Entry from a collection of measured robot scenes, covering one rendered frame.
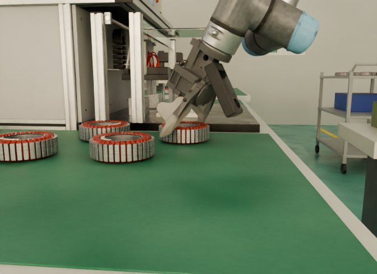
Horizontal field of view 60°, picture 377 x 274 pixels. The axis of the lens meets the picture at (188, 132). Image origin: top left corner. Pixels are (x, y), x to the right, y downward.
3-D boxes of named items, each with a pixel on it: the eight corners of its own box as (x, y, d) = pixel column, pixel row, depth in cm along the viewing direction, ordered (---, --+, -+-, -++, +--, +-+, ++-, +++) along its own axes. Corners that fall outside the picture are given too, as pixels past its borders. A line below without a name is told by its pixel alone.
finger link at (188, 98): (174, 119, 68) (201, 89, 70) (180, 123, 67) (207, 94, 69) (169, 109, 64) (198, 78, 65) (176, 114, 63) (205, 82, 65)
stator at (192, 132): (217, 138, 75) (217, 122, 74) (193, 147, 65) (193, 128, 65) (176, 134, 80) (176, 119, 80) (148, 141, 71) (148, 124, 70)
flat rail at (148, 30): (173, 49, 145) (173, 42, 144) (138, 28, 84) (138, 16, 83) (170, 49, 145) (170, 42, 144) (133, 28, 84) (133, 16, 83)
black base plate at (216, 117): (243, 109, 147) (243, 104, 147) (259, 132, 84) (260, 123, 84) (141, 108, 151) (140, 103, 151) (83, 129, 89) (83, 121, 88)
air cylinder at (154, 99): (162, 106, 134) (162, 93, 133) (159, 108, 127) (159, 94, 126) (150, 106, 134) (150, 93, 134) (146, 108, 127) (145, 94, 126)
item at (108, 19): (156, 46, 145) (156, 39, 145) (109, 23, 84) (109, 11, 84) (152, 46, 145) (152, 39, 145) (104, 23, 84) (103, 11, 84)
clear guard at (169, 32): (230, 50, 141) (230, 35, 140) (231, 44, 118) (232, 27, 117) (156, 50, 144) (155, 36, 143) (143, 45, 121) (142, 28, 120)
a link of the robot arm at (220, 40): (249, 39, 66) (233, 35, 59) (238, 59, 68) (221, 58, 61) (220, 22, 69) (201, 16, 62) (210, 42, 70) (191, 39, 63)
